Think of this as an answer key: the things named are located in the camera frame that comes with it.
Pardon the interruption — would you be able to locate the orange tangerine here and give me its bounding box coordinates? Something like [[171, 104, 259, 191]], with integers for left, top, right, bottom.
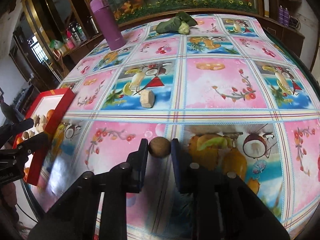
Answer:
[[16, 137, 24, 145], [46, 109, 54, 120], [23, 167, 29, 181]]

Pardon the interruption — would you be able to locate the purple thermos bottle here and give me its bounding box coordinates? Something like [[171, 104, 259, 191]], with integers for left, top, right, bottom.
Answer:
[[90, 0, 126, 50]]

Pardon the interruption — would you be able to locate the person's left hand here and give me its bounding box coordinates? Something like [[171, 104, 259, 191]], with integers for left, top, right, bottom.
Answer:
[[1, 182, 19, 222]]

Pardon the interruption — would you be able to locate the brown longan fruit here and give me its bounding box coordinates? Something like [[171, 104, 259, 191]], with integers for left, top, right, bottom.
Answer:
[[22, 131, 29, 140], [148, 137, 171, 158]]

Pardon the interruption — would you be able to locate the fruit pattern tablecloth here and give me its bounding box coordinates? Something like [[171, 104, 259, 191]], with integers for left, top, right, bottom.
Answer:
[[27, 14, 319, 239]]

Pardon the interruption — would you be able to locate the green leafy vegetable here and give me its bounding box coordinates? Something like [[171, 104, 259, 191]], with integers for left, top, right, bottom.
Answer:
[[156, 11, 197, 35]]

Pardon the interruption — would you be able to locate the red shallow box lid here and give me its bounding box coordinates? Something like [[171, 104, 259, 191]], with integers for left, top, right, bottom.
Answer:
[[13, 88, 75, 185]]

